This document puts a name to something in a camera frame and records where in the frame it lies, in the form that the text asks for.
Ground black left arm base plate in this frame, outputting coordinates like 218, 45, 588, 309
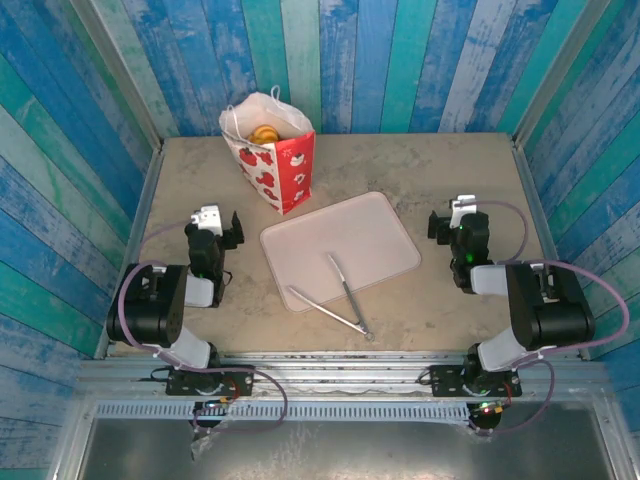
165, 365, 256, 397

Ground metal table side rail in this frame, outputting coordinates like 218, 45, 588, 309
94, 147, 167, 360
509, 135, 592, 361

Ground yellow spiral fake bread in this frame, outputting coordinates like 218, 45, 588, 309
248, 125, 280, 146

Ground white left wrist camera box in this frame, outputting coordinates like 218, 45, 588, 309
190, 203, 222, 232

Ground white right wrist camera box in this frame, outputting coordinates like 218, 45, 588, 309
448, 194, 477, 229

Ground pale pink plastic tray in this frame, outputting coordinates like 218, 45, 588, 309
259, 191, 422, 315

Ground metal tongs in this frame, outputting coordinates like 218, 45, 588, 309
288, 253, 375, 342

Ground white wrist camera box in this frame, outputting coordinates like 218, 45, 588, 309
448, 194, 477, 229
190, 203, 222, 232

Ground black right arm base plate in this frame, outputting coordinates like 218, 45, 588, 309
429, 364, 523, 399

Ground aluminium mounting rail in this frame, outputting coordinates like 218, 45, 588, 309
74, 352, 616, 401

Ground steel sheet panel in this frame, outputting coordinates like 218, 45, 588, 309
74, 417, 619, 480

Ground slanted metal frame post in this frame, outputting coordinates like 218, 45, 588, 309
510, 0, 612, 147
69, 0, 164, 151

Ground grey slotted cable duct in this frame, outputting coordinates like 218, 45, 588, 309
94, 402, 474, 425

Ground red and white paper bag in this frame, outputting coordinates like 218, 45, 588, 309
218, 85, 317, 216

